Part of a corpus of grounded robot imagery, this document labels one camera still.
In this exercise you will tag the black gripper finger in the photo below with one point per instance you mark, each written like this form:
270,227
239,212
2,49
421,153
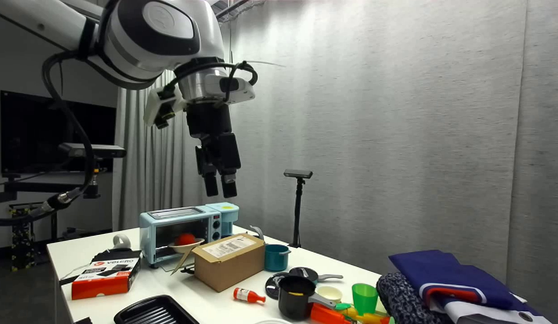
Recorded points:
210,182
228,184

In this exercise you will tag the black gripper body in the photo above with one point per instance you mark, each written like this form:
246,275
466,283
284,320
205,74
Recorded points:
212,144

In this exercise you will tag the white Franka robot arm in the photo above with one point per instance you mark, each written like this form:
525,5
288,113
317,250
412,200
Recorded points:
140,36

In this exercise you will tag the small white bowl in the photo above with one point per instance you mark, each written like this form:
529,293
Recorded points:
327,293

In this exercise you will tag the light blue toaster oven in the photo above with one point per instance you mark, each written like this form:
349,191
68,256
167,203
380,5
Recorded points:
216,225

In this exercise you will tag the silver utensil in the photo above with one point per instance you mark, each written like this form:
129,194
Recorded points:
257,230

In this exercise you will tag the red object inside oven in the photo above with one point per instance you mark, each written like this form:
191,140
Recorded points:
185,238

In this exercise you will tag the grey curtain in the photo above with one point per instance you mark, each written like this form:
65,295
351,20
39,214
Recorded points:
135,173

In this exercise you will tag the brown cardboard box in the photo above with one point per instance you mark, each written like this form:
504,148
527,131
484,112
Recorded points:
230,270

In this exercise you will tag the teal cup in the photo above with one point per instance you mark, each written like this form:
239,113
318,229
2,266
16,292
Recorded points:
275,257

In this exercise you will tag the grey tape roll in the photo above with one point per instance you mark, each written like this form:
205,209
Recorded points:
120,241

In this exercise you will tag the small red bottle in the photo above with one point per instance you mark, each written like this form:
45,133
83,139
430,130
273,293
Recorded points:
246,293

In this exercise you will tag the black frying pan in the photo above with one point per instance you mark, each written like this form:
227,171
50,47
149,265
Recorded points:
304,272

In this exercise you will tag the black mug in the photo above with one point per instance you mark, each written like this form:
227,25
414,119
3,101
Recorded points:
295,304

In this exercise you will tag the black mesh tray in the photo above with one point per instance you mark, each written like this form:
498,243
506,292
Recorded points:
153,311

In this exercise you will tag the red and black package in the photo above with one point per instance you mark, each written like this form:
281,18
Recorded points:
99,284

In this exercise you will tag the orange block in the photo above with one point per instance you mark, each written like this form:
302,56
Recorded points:
324,315

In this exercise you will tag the green plastic cup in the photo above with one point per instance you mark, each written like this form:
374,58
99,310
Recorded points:
363,297

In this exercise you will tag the yellow plastic toy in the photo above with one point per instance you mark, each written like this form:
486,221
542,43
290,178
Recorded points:
369,317

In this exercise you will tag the dark metal rack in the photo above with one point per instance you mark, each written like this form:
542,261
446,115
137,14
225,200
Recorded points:
20,239

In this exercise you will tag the blue folded cloth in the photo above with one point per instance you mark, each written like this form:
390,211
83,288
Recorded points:
446,275

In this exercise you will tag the white cloth with red trim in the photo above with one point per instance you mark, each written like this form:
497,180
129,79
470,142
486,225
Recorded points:
477,313

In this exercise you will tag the small black stereo camera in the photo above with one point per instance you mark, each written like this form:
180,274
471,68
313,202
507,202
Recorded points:
297,173

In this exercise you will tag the black camera stand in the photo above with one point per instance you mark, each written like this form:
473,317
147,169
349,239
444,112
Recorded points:
297,209

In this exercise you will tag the black bar camera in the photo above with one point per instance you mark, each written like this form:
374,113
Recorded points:
81,148

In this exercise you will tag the black horizontal mount bar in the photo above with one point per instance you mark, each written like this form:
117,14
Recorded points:
38,187

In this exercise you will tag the black wall monitor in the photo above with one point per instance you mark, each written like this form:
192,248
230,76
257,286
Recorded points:
32,131

